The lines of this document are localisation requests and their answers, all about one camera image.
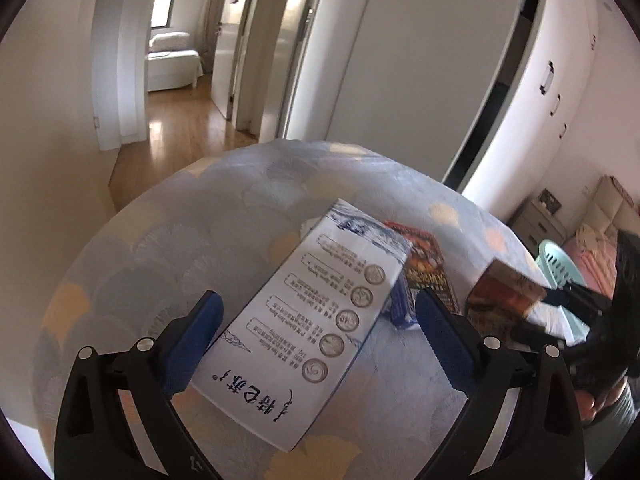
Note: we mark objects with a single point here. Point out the person's right hand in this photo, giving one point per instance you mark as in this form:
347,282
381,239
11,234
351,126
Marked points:
587,407

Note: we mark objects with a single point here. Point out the beige nightstand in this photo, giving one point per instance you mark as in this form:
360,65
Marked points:
535,225

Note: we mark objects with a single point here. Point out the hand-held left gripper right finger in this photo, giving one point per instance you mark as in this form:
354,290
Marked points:
447,340

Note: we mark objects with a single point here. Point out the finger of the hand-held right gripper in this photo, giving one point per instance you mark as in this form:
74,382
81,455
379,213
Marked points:
537,337
575,294

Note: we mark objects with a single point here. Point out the bed with pink sheet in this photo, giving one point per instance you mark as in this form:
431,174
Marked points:
600,255

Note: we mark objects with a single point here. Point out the dark red snack packet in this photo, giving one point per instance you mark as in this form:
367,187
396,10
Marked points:
425,260

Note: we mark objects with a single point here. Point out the blue striped wrapper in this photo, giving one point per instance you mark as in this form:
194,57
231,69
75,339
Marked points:
402,305

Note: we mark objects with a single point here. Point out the dark framed window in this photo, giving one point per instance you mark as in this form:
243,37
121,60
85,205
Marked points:
165,2

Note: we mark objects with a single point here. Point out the small brown snack packet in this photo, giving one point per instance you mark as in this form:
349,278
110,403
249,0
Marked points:
502,295

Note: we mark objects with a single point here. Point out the dark picture frame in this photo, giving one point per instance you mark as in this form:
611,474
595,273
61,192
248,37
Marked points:
549,201

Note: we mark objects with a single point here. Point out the white sliding door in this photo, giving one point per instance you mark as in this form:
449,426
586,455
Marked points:
400,60

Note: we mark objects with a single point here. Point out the white bed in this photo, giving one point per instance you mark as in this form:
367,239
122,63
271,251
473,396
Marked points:
172,62

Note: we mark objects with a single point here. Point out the white wardrobe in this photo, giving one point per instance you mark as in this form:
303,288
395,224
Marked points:
540,85

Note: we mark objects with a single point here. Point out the light blue laundry basket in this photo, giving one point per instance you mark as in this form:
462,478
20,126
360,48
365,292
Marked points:
560,262

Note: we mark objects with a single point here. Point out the white blue milk carton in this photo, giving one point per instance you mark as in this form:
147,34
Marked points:
310,320

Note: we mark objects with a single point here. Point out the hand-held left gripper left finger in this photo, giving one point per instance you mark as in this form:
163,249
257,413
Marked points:
192,340

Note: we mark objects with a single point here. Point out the person's right forearm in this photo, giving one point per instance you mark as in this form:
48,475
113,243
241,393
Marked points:
620,440

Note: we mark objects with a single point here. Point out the white room door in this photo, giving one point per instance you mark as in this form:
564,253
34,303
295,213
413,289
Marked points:
227,50

